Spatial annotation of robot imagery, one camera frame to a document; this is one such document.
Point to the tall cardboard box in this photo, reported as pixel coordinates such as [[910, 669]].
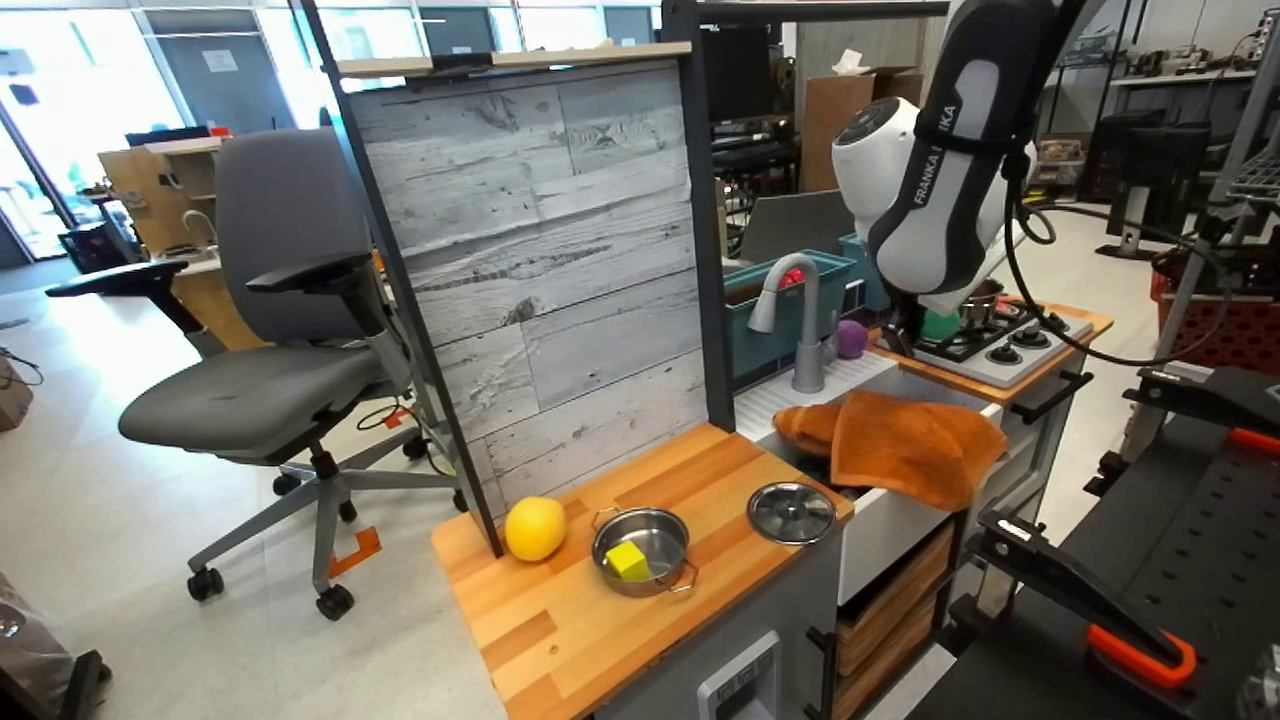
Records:
[[832, 127]]

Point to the orange towel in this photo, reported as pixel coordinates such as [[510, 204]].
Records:
[[906, 445]]

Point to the orange floor bracket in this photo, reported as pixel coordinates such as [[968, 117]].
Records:
[[359, 549]]

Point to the purple toy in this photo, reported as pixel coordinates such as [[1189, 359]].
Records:
[[848, 338]]

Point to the black kitchen frame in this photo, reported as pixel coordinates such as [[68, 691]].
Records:
[[710, 335]]

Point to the red toy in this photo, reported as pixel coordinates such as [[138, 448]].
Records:
[[793, 277]]

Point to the grey wood panel board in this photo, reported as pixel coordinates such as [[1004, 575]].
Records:
[[532, 295]]

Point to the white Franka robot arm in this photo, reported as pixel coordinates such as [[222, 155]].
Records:
[[946, 162]]

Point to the grey toy stove top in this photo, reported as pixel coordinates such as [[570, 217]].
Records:
[[1021, 351]]

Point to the small teal planter box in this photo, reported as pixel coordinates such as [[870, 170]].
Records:
[[774, 327]]

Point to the yellow ball toy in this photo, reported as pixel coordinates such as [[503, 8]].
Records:
[[532, 528]]

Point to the toy kitchen cabinet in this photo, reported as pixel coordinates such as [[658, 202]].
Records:
[[744, 614]]

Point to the white toy sink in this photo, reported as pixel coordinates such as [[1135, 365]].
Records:
[[880, 540]]

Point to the yellow toy block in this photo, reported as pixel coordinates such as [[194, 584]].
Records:
[[626, 561]]

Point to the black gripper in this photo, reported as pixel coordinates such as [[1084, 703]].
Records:
[[968, 300]]

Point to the grey office chair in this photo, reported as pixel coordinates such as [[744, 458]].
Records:
[[280, 224]]

